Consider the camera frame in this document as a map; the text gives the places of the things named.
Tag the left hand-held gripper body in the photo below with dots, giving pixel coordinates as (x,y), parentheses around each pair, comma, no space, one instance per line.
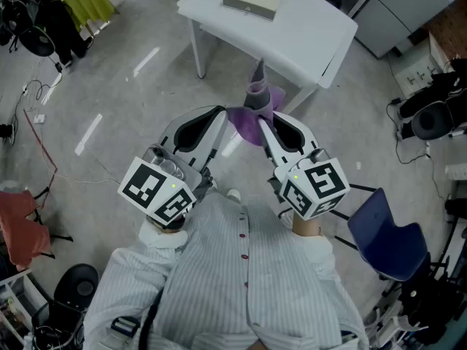
(157,190)

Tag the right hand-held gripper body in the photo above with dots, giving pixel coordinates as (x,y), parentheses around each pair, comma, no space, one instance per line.
(321,181)

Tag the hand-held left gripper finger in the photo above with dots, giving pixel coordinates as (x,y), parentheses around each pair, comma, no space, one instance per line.
(213,140)
(193,130)

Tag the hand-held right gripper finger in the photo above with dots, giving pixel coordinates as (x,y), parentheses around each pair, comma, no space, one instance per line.
(292,131)
(279,151)

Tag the purple and grey sock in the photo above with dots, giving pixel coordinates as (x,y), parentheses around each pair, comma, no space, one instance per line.
(248,122)

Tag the person's left forearm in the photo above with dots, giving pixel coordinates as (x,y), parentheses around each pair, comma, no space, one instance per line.
(160,237)

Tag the person's right forearm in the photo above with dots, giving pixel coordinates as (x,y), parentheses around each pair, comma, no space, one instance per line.
(305,227)

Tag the person's white shoe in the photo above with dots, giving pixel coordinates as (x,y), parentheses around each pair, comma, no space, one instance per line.
(233,194)

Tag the blue chair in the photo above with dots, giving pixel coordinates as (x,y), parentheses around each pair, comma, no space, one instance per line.
(386,239)

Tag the white table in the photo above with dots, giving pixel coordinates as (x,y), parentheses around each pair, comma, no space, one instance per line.
(292,38)

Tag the person's striped white shirt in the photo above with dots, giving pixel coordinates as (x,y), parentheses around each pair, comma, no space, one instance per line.
(219,268)

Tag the black round stool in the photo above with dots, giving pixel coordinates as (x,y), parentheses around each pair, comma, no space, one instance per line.
(78,286)

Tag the black office chair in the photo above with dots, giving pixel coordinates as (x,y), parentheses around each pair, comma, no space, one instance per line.
(36,42)
(432,120)

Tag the white drawer unit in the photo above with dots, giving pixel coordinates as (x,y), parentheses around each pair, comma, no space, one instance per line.
(416,75)

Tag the white power adapter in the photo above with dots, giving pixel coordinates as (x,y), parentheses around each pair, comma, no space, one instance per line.
(39,118)

